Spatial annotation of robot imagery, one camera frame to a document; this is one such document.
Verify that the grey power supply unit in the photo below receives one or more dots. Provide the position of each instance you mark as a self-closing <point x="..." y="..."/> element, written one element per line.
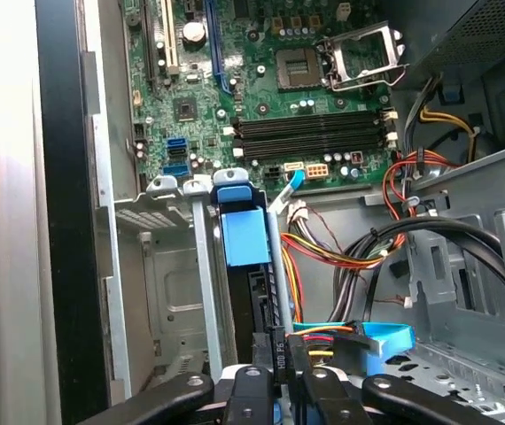
<point x="478" y="35"/>

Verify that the hard disk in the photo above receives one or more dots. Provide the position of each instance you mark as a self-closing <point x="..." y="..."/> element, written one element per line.
<point x="243" y="239"/>

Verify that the black RAM slot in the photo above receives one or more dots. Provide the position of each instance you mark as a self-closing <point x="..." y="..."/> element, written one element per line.
<point x="310" y="141"/>
<point x="310" y="152"/>
<point x="310" y="128"/>
<point x="310" y="118"/>

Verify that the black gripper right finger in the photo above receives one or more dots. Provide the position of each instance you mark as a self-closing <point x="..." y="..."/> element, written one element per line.
<point x="328" y="398"/>

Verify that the grey metal disk bay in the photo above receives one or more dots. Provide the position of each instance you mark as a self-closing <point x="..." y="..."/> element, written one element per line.
<point x="177" y="274"/>

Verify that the green motherboard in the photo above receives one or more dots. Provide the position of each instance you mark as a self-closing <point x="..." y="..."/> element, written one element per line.
<point x="257" y="97"/>

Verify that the grey metal drive cage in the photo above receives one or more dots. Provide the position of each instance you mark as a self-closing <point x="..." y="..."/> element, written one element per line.
<point x="478" y="186"/>

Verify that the black open PC case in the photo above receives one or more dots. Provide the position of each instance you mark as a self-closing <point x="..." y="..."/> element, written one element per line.
<point x="66" y="221"/>

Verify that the blue expansion slot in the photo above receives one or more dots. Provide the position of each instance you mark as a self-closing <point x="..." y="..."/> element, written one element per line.
<point x="217" y="44"/>

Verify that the metal locking lever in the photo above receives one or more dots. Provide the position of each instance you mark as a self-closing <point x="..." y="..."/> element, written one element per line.
<point x="367" y="87"/>

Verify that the white expansion slot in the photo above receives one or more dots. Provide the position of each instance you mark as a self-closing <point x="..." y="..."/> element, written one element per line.
<point x="170" y="40"/>

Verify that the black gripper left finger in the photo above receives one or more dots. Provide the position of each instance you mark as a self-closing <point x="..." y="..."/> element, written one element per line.
<point x="248" y="398"/>

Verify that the metal socket cover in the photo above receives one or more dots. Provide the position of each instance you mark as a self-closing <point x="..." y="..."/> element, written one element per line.
<point x="361" y="75"/>

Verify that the CPU socket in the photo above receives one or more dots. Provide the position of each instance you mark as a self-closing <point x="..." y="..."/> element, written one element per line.
<point x="299" y="68"/>

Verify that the silver coin battery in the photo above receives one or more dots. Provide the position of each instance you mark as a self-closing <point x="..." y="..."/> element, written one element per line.
<point x="193" y="32"/>

